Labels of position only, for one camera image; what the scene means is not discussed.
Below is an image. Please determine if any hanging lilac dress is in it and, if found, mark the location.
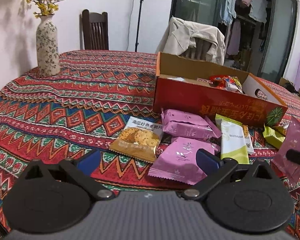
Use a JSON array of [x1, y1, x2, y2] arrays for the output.
[[226, 20, 242, 55]]

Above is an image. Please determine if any hanging white garment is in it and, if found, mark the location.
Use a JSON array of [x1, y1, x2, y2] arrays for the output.
[[250, 0, 268, 23]]

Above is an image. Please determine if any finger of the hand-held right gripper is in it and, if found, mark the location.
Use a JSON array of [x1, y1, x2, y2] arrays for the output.
[[286, 149, 300, 172]]

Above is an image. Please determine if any yellow-green snack packet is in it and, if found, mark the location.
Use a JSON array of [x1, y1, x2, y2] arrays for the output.
[[262, 125, 287, 149]]

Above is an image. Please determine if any hanging blue shirt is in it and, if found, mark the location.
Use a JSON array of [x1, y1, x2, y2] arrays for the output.
[[219, 0, 238, 25]]

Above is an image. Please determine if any white and green snack packet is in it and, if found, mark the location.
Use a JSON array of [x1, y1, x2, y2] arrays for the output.
[[215, 114, 250, 164]]

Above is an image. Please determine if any wooden chair under jacket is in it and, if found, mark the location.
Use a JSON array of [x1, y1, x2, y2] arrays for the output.
[[185, 36, 213, 60]]

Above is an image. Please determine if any floral ceramic vase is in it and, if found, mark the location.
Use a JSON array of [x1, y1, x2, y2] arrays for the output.
[[36, 15, 60, 77]]

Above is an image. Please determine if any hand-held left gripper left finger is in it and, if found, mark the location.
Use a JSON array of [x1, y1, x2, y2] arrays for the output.
[[22, 149, 115, 201]]

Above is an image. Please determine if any beige jacket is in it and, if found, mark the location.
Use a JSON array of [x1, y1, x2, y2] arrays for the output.
[[156, 17, 226, 64]]

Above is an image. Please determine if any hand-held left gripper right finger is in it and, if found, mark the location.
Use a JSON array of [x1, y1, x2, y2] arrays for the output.
[[181, 149, 278, 202]]

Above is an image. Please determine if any pink snack packet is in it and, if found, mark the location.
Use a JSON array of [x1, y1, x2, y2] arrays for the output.
[[161, 109, 222, 140], [272, 117, 300, 190], [148, 137, 219, 185]]

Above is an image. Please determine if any dark framed glass door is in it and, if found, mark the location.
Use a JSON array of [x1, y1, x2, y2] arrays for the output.
[[170, 0, 299, 83]]

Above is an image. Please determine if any orange cardboard box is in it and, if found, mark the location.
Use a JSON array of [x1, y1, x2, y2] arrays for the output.
[[152, 52, 289, 128]]

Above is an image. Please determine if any dark wooden chair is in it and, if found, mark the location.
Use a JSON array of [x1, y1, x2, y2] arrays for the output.
[[80, 9, 109, 50]]

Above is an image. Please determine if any white and orange snack packet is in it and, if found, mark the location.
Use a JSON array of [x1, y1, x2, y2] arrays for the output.
[[241, 125, 255, 155]]

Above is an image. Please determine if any studio light stand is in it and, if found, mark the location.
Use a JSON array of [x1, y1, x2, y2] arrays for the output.
[[134, 0, 144, 52]]

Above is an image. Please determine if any red and silver snack packet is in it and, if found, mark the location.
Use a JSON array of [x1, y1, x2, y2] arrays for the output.
[[210, 75, 243, 93]]

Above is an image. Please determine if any yellow cracker packet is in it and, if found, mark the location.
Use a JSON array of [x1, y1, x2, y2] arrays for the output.
[[109, 116, 164, 163]]

